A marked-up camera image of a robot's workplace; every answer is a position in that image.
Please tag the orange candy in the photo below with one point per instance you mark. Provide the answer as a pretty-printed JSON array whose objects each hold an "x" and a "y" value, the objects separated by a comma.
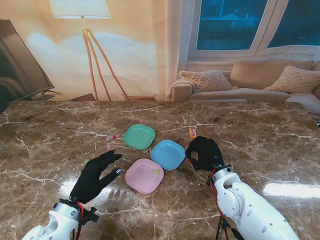
[{"x": 192, "y": 132}]

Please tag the blue square plastic dish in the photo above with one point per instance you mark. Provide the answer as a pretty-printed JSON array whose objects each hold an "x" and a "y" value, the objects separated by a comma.
[{"x": 167, "y": 155}]

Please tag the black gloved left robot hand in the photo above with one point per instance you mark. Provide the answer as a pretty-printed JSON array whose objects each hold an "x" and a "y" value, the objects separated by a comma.
[{"x": 88, "y": 178}]

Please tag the pink square plastic dish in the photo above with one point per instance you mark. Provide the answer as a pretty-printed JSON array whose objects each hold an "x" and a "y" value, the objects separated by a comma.
[{"x": 140, "y": 180}]

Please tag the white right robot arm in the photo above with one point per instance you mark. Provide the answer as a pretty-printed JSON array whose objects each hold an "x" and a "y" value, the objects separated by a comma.
[{"x": 240, "y": 197}]

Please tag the cream knitted cushion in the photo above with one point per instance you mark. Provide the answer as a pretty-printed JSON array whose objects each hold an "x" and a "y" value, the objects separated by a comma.
[
  {"x": 295, "y": 80},
  {"x": 207, "y": 81}
]

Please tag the low wooden tv cabinet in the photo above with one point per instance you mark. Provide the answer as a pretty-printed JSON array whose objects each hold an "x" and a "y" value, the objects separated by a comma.
[{"x": 82, "y": 97}]

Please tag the wooden tripod floor lamp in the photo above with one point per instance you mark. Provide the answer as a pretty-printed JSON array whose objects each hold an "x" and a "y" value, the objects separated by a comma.
[{"x": 80, "y": 8}]

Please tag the small pink wrapped candy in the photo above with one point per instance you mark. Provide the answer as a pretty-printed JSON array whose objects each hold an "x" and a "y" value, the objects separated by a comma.
[{"x": 106, "y": 138}]

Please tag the cream throw blanket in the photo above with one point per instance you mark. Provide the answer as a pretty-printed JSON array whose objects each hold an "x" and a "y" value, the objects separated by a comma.
[{"x": 186, "y": 83}]

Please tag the sheer white curtain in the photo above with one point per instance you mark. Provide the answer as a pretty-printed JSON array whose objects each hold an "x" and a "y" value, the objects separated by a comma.
[{"x": 180, "y": 37}]

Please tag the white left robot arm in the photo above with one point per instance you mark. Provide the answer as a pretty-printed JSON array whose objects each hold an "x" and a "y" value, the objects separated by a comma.
[{"x": 62, "y": 217}]

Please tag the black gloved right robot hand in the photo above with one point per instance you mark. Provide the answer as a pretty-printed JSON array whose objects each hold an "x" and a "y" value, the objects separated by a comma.
[{"x": 208, "y": 152}]

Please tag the flat screen television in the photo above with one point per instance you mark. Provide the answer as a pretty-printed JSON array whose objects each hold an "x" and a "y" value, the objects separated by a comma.
[{"x": 15, "y": 62}]

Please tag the beige sofa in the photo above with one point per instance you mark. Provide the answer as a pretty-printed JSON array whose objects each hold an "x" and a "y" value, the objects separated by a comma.
[{"x": 250, "y": 72}]

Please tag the small red wrapped candy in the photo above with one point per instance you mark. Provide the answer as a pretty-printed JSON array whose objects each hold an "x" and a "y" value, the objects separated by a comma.
[{"x": 116, "y": 137}]

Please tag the white framed window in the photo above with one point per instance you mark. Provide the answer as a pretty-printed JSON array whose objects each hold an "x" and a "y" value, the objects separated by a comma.
[{"x": 225, "y": 25}]

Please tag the green square plastic dish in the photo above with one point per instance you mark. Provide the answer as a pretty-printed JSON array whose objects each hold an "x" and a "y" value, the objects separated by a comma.
[{"x": 138, "y": 136}]

